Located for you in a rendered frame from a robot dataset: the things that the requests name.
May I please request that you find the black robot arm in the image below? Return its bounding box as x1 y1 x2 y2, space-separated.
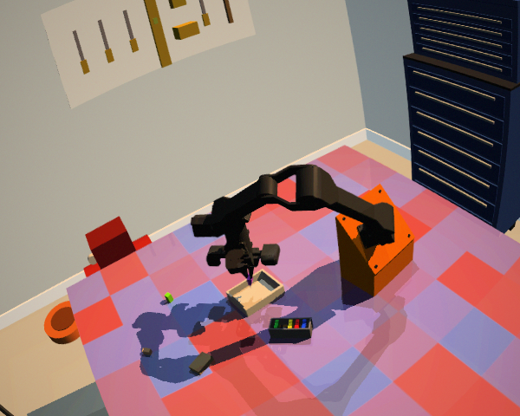
191 164 395 274

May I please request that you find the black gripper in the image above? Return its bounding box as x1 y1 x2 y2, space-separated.
206 230 280 278

